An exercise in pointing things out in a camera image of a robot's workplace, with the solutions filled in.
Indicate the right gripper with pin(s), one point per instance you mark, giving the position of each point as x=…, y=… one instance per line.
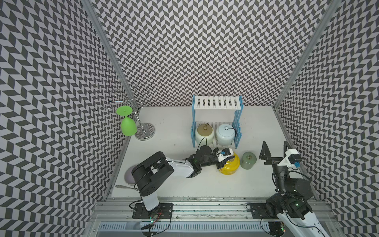
x=264, y=154

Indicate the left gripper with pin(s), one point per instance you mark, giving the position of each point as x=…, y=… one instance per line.
x=221, y=164

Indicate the yellow tea canister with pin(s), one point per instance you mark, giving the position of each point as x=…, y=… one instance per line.
x=231, y=166

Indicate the green tea canister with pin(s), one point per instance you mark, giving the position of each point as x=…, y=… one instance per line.
x=248, y=160

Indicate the blue white slatted shelf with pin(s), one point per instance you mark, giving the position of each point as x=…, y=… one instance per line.
x=217, y=110

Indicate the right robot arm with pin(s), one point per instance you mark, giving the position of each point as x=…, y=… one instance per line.
x=293, y=190

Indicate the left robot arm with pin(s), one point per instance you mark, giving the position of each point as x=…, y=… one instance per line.
x=150, y=174

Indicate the light blue tea canister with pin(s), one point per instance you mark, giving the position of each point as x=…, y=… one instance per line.
x=225, y=134

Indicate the cream canister brown lid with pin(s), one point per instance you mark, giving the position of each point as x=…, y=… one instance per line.
x=204, y=134

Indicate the lilac bowl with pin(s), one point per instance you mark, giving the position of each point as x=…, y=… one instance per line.
x=128, y=177

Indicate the green plastic wine glass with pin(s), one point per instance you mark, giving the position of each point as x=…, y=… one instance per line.
x=128, y=125

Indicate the metal fork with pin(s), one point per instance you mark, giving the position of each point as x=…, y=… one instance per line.
x=124, y=187

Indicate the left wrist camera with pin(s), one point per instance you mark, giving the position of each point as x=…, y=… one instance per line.
x=226, y=151

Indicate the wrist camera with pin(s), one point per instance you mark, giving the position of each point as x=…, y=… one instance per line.
x=292, y=159
x=226, y=151

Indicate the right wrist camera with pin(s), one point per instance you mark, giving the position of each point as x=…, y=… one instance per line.
x=292, y=159

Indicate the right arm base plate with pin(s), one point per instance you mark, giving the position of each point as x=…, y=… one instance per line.
x=259, y=211

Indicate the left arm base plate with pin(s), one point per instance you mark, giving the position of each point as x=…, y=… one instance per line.
x=163, y=211

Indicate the chrome wire glass rack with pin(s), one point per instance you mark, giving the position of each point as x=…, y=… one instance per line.
x=118, y=98

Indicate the aluminium front rail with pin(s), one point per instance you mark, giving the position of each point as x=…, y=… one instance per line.
x=184, y=208

